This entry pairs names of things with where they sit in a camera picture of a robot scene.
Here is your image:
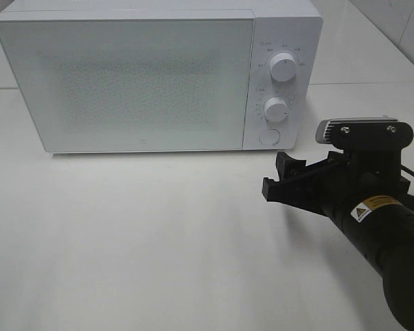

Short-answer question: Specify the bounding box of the upper white microwave knob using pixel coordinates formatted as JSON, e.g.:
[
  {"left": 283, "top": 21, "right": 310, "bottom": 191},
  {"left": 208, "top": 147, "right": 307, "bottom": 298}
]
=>
[{"left": 269, "top": 51, "right": 297, "bottom": 83}]

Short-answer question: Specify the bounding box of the lower white microwave knob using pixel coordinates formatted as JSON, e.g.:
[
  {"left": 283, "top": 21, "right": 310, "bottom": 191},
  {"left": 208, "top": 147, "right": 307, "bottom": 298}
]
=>
[{"left": 264, "top": 97, "right": 289, "bottom": 123}]

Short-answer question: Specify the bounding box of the white microwave knob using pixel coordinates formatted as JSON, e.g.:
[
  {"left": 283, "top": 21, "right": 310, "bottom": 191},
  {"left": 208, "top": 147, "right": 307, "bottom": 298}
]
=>
[
  {"left": 269, "top": 51, "right": 297, "bottom": 83},
  {"left": 264, "top": 97, "right": 289, "bottom": 123}
]

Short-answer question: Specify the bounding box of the white microwave door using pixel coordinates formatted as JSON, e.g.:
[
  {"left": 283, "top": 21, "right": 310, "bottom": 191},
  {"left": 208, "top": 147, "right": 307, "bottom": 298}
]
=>
[{"left": 0, "top": 19, "right": 253, "bottom": 153}]

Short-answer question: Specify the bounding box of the round white door-release button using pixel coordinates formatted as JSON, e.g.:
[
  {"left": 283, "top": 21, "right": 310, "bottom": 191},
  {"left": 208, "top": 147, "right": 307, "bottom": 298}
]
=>
[{"left": 259, "top": 129, "right": 280, "bottom": 146}]

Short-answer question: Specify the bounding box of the white microwave oven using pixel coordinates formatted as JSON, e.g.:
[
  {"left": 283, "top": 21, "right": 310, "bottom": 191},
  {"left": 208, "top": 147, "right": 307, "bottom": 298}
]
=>
[{"left": 0, "top": 1, "right": 323, "bottom": 154}]

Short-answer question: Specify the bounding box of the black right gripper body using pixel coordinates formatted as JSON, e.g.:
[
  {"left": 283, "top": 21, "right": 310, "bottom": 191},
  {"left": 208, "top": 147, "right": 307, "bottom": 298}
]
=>
[{"left": 322, "top": 148, "right": 409, "bottom": 221}]

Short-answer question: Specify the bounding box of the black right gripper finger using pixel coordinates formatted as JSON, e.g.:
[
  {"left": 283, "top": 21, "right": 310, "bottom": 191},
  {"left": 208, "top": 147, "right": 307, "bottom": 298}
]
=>
[
  {"left": 262, "top": 161, "right": 335, "bottom": 216},
  {"left": 275, "top": 152, "right": 306, "bottom": 181}
]

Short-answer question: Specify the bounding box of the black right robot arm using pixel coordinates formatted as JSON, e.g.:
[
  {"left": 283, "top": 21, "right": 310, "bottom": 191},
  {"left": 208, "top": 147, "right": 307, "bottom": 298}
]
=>
[{"left": 262, "top": 148, "right": 414, "bottom": 330}]

